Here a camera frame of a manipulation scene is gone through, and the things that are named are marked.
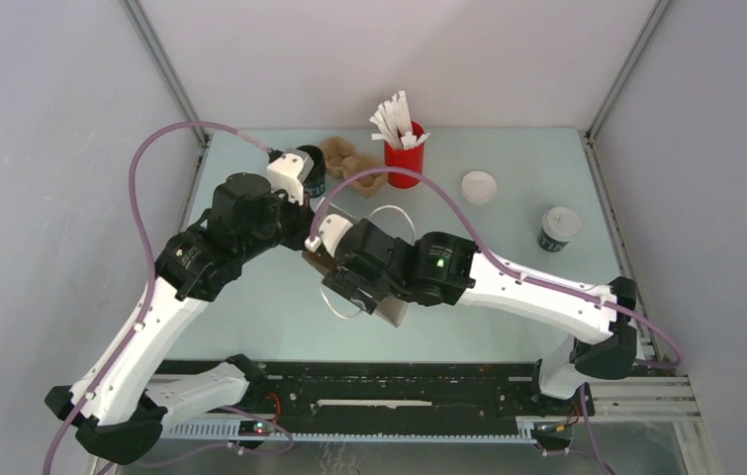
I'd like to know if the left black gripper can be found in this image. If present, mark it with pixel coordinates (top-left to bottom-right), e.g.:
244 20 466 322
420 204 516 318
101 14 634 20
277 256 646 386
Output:
238 181 322 262

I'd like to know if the light blue paper bag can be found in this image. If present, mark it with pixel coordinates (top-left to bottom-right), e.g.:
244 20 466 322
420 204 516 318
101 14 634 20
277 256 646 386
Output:
301 203 418 331

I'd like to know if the black paper coffee cup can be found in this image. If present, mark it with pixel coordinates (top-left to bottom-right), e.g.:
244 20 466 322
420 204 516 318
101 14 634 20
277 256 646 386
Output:
297 144 326 199

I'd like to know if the white plastic cup lid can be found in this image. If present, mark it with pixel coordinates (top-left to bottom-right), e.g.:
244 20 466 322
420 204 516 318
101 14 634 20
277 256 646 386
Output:
461 170 498 206

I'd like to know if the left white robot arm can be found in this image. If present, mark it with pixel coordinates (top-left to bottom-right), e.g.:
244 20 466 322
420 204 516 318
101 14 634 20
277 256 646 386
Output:
46 145 326 465

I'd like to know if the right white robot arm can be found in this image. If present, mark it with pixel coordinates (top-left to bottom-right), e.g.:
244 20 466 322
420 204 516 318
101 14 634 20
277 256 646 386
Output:
305 214 638 414

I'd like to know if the brown cardboard cup carrier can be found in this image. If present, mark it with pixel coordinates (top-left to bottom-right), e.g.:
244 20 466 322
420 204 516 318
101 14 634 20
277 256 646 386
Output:
319 137 389 198

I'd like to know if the red ribbed cup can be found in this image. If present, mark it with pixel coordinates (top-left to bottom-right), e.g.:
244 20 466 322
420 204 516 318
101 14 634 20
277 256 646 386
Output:
384 133 425 189

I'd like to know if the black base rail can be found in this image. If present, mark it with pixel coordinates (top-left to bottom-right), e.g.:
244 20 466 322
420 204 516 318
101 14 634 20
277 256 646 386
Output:
162 358 598 441

